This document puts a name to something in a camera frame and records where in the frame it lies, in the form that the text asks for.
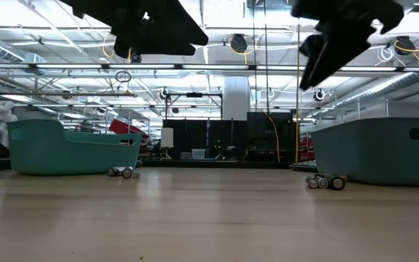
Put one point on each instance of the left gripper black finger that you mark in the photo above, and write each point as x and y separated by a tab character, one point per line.
151	45
180	25

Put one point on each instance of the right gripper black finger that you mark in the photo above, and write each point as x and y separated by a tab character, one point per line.
340	43
309	44

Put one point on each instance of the long ceiling light bar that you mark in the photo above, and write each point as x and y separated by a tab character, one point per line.
140	66

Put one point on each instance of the red cart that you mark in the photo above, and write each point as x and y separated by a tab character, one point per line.
122	127

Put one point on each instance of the white column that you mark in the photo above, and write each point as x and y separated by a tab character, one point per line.
235	98

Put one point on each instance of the black cabinets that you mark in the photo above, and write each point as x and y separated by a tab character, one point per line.
260	134

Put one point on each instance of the red equipment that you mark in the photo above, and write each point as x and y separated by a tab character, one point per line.
307	149

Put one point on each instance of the grey horizontal pipe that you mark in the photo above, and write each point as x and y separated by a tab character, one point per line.
49	94

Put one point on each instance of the clear plastic box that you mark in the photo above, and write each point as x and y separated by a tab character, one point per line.
198	154
186	155

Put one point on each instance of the blue grey plastic bin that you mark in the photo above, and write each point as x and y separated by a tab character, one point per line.
377	156

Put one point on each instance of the black desk calculator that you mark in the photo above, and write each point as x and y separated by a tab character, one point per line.
304	166

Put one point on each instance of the teal green plastic bin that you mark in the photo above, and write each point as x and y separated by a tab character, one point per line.
67	156

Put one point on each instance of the white robot figure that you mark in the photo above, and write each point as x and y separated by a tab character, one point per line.
2	116

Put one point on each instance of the black gantry frame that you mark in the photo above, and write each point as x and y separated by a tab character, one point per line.
194	94

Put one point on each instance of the black aluminium rig frame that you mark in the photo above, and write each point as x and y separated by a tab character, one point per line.
213	163

